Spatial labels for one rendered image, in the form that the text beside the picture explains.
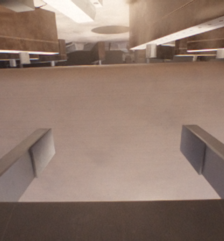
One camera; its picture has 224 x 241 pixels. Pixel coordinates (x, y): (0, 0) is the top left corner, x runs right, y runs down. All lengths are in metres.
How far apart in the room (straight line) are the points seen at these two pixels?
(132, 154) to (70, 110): 0.12
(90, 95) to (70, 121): 0.05
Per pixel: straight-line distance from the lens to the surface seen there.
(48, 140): 0.16
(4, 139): 0.33
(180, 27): 0.98
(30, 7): 0.90
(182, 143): 0.17
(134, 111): 0.26
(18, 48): 1.70
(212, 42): 2.31
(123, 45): 4.03
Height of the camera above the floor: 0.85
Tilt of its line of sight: 17 degrees up
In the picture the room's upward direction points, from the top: 178 degrees clockwise
